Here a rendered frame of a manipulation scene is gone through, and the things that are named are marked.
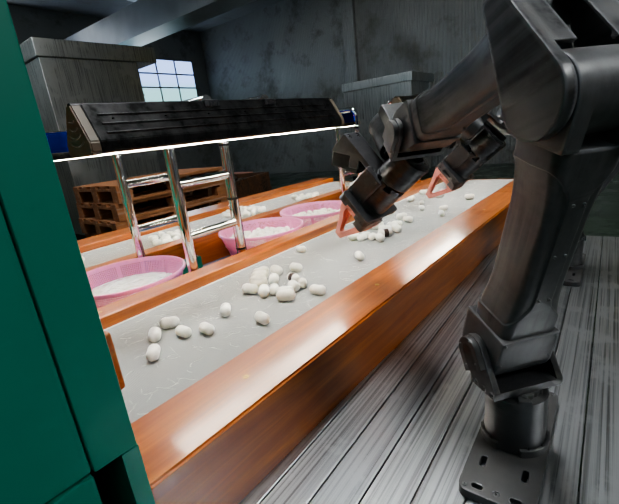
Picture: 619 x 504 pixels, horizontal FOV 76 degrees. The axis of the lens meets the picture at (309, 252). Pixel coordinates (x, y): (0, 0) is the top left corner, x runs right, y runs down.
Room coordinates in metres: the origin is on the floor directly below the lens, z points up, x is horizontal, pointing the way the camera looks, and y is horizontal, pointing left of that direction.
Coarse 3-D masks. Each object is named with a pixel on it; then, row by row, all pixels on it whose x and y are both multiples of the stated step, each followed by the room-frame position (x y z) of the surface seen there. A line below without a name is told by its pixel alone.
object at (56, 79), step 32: (32, 64) 4.86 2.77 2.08; (64, 64) 4.91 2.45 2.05; (96, 64) 5.18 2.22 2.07; (128, 64) 5.48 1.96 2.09; (64, 96) 4.84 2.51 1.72; (96, 96) 5.11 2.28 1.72; (128, 96) 5.41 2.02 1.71; (64, 128) 4.77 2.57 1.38; (64, 160) 4.78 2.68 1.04; (96, 160) 4.96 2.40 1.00; (128, 160) 5.26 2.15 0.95; (64, 192) 4.96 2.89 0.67
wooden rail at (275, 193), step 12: (312, 180) 2.32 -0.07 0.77; (324, 180) 2.28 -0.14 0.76; (264, 192) 2.05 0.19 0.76; (276, 192) 2.00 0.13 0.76; (288, 192) 2.05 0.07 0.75; (216, 204) 1.83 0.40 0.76; (228, 204) 1.79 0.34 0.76; (240, 204) 1.80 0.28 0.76; (252, 204) 1.85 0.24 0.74; (192, 216) 1.60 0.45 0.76; (204, 216) 1.65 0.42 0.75; (156, 228) 1.48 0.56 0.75; (168, 228) 1.52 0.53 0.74; (84, 240) 1.36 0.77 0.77; (96, 240) 1.33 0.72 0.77; (108, 240) 1.34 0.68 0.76; (120, 240) 1.37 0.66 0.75
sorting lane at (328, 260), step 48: (480, 192) 1.50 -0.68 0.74; (336, 240) 1.06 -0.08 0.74; (384, 240) 1.01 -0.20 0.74; (240, 288) 0.78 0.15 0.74; (336, 288) 0.72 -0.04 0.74; (144, 336) 0.61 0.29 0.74; (192, 336) 0.59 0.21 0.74; (240, 336) 0.57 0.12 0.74; (144, 384) 0.47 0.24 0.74; (192, 384) 0.45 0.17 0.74
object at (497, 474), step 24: (504, 408) 0.35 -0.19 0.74; (528, 408) 0.34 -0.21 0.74; (552, 408) 0.40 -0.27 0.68; (480, 432) 0.38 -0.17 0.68; (504, 432) 0.35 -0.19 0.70; (528, 432) 0.34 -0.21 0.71; (552, 432) 0.37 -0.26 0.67; (480, 456) 0.34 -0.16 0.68; (504, 456) 0.34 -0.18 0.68; (528, 456) 0.33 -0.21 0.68; (480, 480) 0.31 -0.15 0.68; (504, 480) 0.31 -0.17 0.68; (528, 480) 0.31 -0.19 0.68
